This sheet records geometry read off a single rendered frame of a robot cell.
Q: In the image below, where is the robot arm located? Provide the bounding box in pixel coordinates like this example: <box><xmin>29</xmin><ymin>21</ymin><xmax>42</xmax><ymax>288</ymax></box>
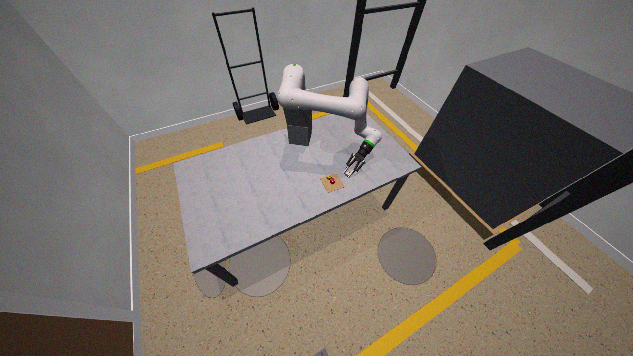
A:
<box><xmin>277</xmin><ymin>64</ymin><xmax>382</xmax><ymax>154</ymax></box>

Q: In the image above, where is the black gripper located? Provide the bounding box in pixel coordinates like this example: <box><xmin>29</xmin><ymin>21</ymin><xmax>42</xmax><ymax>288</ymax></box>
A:
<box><xmin>343</xmin><ymin>149</ymin><xmax>367</xmax><ymax>177</ymax></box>

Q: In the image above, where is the tan mat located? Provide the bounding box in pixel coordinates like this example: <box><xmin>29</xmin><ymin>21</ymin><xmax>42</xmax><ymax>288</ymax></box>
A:
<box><xmin>320</xmin><ymin>173</ymin><xmax>344</xmax><ymax>193</ymax></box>

